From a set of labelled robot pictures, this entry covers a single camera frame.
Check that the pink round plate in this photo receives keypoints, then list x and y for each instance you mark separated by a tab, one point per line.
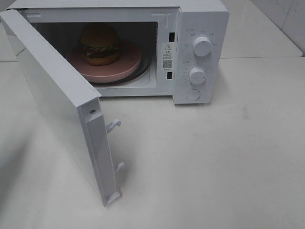
127	63

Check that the white microwave oven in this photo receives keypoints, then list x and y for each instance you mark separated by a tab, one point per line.
147	23

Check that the lower white timer knob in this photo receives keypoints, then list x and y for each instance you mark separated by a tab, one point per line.
197	76

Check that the round white door button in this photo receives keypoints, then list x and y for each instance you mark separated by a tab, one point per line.
193	95

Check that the white warning label sticker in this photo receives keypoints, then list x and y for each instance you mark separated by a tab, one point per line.
168	54

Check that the white microwave door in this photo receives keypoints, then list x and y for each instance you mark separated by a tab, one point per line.
69	103

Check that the upper white power knob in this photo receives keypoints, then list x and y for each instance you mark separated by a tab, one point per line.
202	45

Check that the burger with lettuce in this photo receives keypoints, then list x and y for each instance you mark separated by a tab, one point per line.
100	44

